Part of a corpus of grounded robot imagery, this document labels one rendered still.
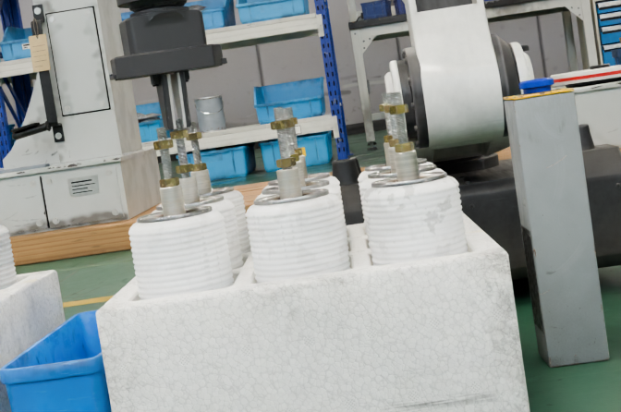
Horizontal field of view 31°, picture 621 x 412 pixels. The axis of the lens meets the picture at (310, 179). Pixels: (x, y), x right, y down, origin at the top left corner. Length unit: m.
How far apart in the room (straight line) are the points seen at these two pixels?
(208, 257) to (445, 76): 0.54
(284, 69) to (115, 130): 6.29
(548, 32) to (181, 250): 8.67
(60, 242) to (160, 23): 2.08
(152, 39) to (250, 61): 8.38
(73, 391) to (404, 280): 0.36
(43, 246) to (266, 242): 2.22
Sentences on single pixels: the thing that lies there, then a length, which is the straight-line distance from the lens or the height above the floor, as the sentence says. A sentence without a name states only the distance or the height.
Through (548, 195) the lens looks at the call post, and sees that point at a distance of 1.28.
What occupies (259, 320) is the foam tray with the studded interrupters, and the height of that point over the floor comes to 0.15.
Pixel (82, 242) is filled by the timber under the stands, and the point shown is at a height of 0.04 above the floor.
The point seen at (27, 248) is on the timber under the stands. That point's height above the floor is 0.05.
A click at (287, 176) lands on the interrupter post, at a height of 0.27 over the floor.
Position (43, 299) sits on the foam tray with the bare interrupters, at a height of 0.15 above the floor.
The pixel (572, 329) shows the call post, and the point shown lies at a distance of 1.31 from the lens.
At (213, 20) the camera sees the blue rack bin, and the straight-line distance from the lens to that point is 5.90.
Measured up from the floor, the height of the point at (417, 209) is 0.23.
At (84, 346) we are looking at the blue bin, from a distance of 1.45.
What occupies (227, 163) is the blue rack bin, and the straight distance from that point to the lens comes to 5.87.
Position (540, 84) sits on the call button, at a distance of 1.29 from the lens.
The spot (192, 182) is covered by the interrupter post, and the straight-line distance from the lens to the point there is 1.22.
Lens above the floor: 0.34
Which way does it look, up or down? 4 degrees down
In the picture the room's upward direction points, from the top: 9 degrees counter-clockwise
